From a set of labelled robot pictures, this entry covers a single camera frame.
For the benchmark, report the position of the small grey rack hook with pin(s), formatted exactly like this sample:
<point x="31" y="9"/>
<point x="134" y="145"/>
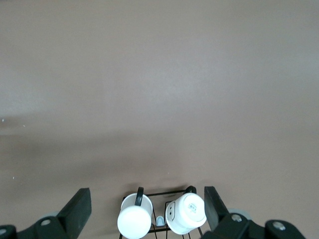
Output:
<point x="160" y="221"/>

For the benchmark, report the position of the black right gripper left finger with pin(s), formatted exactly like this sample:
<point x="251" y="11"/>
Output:
<point x="72" y="211"/>

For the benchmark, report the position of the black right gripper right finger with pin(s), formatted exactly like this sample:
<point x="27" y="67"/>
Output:
<point x="216" y="211"/>

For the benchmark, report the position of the white mug with face print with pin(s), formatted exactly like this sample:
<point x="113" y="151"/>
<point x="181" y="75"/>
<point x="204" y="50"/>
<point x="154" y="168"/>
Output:
<point x="187" y="211"/>

